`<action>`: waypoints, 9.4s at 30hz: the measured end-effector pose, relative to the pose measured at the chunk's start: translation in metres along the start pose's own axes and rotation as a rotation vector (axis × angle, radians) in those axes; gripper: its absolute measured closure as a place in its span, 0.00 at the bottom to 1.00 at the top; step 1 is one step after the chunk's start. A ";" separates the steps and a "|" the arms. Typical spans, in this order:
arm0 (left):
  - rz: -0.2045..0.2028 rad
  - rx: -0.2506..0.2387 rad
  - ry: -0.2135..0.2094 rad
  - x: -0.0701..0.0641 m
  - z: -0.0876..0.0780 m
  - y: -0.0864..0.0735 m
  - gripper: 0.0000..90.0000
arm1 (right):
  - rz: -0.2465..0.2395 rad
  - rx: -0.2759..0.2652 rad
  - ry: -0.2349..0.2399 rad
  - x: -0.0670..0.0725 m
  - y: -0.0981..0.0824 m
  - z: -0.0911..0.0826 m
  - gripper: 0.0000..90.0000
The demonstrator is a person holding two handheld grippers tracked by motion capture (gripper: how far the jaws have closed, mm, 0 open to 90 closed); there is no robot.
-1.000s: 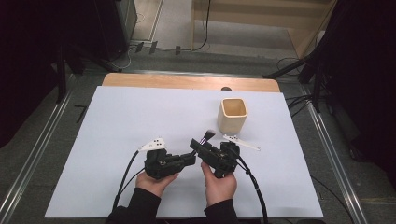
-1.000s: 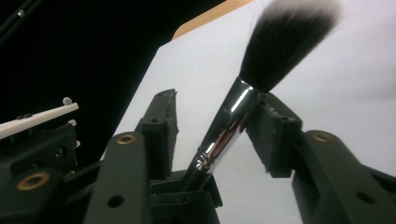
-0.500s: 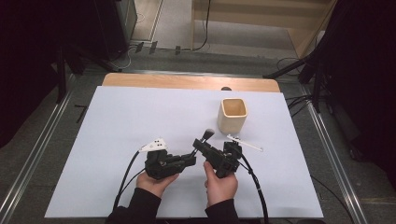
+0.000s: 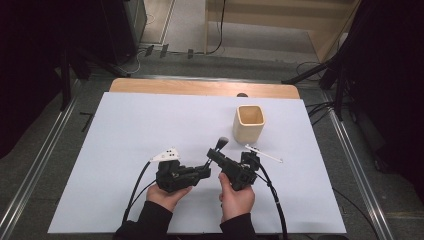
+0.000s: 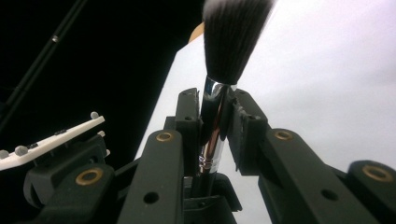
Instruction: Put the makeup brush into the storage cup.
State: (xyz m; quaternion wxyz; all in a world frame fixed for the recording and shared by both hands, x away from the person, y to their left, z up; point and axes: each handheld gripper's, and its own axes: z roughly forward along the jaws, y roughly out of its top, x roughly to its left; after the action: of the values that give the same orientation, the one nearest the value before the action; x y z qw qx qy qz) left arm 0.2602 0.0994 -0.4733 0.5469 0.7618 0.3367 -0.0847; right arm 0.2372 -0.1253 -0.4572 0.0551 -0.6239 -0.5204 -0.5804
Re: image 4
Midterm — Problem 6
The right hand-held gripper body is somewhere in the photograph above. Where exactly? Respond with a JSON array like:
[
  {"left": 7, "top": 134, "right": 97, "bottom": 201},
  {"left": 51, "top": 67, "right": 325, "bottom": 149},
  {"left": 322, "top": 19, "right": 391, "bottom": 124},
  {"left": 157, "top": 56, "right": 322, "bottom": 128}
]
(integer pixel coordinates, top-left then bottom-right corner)
[{"left": 218, "top": 143, "right": 284, "bottom": 192}]

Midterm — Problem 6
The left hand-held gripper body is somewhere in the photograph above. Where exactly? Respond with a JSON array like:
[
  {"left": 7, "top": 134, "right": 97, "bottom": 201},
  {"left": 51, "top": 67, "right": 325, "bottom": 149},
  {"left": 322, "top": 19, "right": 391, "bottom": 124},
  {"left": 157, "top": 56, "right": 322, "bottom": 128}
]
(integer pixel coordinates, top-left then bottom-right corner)
[{"left": 149, "top": 147, "right": 202, "bottom": 194}]

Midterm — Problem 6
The black makeup brush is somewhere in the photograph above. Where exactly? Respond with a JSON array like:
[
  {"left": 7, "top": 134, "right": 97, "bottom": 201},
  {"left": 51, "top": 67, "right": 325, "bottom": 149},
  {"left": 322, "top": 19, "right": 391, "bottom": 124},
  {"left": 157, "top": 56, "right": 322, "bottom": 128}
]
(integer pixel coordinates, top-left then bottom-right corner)
[{"left": 203, "top": 136, "right": 230, "bottom": 170}]

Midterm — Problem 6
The person's left hand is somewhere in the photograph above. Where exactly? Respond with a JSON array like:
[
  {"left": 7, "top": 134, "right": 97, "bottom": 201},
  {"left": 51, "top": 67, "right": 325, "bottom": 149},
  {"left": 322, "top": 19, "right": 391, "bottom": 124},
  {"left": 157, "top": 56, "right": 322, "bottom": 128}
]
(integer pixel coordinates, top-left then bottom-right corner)
[{"left": 145, "top": 183, "right": 194, "bottom": 214}]

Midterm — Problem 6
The person's right hand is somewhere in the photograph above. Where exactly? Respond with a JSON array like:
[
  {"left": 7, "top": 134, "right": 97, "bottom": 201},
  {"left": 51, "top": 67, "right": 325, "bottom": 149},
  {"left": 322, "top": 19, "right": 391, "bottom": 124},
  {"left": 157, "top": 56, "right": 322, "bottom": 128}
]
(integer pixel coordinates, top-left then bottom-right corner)
[{"left": 218, "top": 172, "right": 256, "bottom": 224}]

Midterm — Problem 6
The beige square cup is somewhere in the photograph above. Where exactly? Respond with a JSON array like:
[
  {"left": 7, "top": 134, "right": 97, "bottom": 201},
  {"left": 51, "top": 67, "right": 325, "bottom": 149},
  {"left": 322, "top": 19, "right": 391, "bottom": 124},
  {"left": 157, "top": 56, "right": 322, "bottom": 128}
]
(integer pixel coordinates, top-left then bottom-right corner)
[{"left": 232, "top": 104, "right": 267, "bottom": 145}]

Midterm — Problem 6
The white table mat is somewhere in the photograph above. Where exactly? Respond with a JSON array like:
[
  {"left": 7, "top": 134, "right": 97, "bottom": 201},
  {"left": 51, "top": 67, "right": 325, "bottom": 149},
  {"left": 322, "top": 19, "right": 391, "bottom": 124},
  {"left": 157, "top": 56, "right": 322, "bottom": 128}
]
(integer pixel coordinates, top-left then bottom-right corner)
[{"left": 47, "top": 91, "right": 348, "bottom": 235}]

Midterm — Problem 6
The wooden table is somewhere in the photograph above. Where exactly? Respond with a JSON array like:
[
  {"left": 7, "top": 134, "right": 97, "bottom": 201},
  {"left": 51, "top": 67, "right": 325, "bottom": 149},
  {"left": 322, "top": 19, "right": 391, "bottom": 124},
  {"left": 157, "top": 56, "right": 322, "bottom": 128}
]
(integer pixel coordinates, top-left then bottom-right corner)
[{"left": 109, "top": 78, "right": 301, "bottom": 100}]

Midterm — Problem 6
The black tripod stand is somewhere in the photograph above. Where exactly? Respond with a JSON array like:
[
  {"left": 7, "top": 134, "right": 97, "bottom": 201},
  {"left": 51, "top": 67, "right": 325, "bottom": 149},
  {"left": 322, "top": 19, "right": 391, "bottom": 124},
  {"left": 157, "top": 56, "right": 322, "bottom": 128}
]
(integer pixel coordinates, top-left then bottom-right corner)
[
  {"left": 281, "top": 58, "right": 349, "bottom": 122},
  {"left": 59, "top": 46, "right": 132, "bottom": 112}
]

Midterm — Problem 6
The black cabinet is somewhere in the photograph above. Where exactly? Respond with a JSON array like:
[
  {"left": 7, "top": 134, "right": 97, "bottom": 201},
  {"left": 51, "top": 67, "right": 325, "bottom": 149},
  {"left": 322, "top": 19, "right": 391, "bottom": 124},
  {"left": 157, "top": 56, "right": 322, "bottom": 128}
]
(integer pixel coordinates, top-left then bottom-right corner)
[{"left": 99, "top": 0, "right": 148, "bottom": 66}]

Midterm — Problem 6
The dark curtain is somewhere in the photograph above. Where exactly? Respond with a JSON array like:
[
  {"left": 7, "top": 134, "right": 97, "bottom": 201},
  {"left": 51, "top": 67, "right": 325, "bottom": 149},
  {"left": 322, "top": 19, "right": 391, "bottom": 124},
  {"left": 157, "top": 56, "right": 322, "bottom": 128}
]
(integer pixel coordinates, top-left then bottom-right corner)
[
  {"left": 343, "top": 0, "right": 424, "bottom": 202},
  {"left": 0, "top": 0, "right": 105, "bottom": 160}
]

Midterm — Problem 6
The left hand-held gripper cable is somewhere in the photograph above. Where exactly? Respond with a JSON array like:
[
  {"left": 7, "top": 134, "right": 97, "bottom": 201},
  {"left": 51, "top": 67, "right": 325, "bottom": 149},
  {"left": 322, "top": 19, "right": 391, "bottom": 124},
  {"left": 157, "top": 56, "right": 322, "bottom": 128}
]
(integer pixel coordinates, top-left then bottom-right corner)
[{"left": 121, "top": 160, "right": 158, "bottom": 225}]

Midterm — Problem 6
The hand-held gripper cable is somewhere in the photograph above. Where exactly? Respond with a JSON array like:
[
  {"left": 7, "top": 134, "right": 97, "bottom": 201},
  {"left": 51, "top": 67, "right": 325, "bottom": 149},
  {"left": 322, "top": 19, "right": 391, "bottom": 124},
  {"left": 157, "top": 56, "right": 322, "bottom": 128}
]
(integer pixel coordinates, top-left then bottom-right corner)
[
  {"left": 121, "top": 160, "right": 158, "bottom": 225},
  {"left": 248, "top": 153, "right": 290, "bottom": 240}
]

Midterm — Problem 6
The right hand-held gripper cable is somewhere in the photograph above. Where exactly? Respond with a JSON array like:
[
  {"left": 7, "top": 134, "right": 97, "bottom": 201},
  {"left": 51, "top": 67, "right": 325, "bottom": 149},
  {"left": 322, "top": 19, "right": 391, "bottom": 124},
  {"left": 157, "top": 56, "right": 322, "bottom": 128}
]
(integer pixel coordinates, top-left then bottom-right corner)
[{"left": 248, "top": 153, "right": 290, "bottom": 240}]

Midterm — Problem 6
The black floor cable bundle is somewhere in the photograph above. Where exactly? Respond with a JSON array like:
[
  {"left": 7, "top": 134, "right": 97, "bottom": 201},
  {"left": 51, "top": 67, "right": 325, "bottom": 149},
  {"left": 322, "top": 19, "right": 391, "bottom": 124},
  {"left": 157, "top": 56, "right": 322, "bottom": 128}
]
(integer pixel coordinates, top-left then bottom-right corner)
[{"left": 305, "top": 101, "right": 336, "bottom": 127}]

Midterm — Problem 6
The black floor bracket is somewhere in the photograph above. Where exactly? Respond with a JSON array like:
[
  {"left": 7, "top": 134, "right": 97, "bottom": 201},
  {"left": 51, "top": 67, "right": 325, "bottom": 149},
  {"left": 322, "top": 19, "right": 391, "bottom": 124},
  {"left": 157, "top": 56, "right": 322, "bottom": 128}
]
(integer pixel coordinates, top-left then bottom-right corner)
[{"left": 79, "top": 111, "right": 96, "bottom": 133}]

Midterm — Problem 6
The white floor cable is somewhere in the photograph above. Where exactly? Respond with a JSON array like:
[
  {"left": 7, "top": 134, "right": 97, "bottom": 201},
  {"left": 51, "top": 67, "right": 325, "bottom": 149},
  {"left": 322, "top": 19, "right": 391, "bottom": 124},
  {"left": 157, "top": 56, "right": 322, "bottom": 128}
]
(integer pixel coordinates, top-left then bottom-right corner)
[{"left": 117, "top": 49, "right": 148, "bottom": 76}]

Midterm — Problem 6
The metal floor rail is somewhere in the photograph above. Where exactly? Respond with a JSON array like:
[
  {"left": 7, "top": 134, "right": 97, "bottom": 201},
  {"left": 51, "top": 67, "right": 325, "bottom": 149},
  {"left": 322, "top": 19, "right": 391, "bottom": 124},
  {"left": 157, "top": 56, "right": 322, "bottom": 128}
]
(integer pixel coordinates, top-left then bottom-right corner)
[
  {"left": 0, "top": 79, "right": 83, "bottom": 240},
  {"left": 320, "top": 90, "right": 396, "bottom": 240}
]

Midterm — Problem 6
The looped black floor cable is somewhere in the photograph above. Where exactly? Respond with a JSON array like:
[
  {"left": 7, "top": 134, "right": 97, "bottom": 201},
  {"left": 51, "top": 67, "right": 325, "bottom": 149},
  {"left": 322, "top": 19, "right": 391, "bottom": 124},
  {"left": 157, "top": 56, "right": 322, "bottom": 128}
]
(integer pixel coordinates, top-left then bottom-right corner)
[{"left": 295, "top": 61, "right": 330, "bottom": 81}]

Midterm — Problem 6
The thin black floor cable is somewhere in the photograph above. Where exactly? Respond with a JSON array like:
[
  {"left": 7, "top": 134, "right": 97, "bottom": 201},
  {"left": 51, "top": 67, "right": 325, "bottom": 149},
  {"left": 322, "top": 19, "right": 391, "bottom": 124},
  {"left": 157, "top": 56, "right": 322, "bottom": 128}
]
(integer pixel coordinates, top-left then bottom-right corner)
[{"left": 332, "top": 187, "right": 379, "bottom": 232}]

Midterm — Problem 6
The hanging black cable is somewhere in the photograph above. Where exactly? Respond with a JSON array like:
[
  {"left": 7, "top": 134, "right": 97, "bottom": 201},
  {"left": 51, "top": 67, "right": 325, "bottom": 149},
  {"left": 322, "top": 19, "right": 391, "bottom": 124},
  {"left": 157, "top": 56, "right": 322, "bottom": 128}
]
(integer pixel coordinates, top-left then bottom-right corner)
[{"left": 204, "top": 0, "right": 228, "bottom": 56}]

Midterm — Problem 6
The light wooden frame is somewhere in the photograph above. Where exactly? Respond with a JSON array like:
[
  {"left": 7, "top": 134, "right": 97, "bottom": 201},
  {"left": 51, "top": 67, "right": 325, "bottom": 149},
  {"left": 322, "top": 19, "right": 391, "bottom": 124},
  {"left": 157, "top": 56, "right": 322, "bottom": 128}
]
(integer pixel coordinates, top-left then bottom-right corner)
[{"left": 203, "top": 0, "right": 363, "bottom": 63}]

